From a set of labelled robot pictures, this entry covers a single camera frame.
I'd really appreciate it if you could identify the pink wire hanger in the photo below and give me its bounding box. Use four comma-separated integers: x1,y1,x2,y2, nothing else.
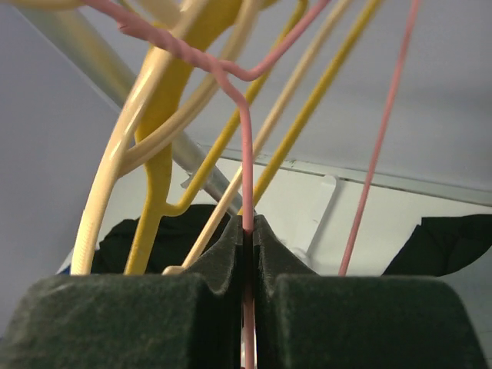
71,1,421,368

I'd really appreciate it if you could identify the blue checked shirt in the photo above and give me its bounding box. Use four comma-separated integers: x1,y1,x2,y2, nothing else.
56,252,72,274

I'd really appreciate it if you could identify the black shirt on table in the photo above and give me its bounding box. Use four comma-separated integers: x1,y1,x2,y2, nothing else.
91,204,215,274

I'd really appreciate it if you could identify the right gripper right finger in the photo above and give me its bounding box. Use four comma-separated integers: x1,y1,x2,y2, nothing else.
253,215,487,369

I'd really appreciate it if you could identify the yellow plastic hanger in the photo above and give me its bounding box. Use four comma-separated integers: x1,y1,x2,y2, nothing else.
122,0,384,276

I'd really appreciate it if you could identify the cream plastic hanger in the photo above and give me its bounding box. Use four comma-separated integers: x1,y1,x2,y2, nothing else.
0,0,353,277

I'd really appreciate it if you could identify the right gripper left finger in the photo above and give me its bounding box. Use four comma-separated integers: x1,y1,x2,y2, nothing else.
1,217,244,368

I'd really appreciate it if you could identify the black hanging garment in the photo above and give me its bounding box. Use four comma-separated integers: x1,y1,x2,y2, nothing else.
383,214,491,277

